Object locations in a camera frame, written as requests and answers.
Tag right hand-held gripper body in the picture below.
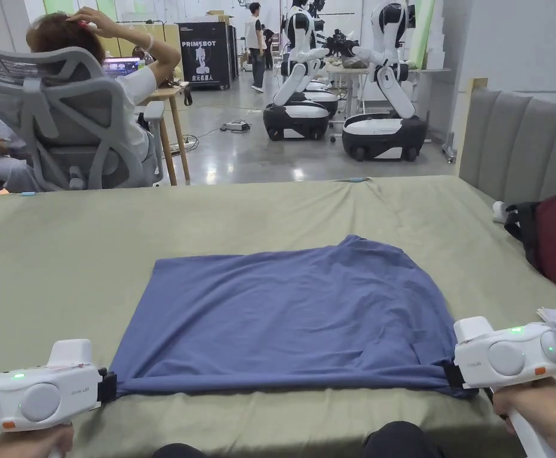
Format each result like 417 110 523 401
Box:
442 316 556 458

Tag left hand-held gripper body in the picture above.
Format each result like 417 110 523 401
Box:
0 338 119 434

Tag dark blue shirt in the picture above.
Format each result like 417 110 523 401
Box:
113 233 480 401

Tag person's left hand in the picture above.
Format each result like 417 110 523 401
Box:
0 422 75 458

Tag person's right hand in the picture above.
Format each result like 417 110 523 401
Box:
491 376 556 436

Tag bed with pale green sheet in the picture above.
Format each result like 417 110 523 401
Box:
0 174 556 458

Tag person's legs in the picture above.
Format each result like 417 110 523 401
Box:
153 419 446 458

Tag grey padded headboard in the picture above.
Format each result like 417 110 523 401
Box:
458 87 556 207

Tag grey mesh office chair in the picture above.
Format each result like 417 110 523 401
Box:
0 47 165 193

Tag white and black humanoid robot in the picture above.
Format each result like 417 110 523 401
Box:
262 0 341 143
325 0 430 162

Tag wooden table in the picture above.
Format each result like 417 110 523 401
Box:
103 56 194 187

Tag stack of white foam blocks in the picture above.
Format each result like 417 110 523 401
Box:
422 18 446 71

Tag black printed crate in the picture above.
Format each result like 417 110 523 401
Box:
175 21 238 91

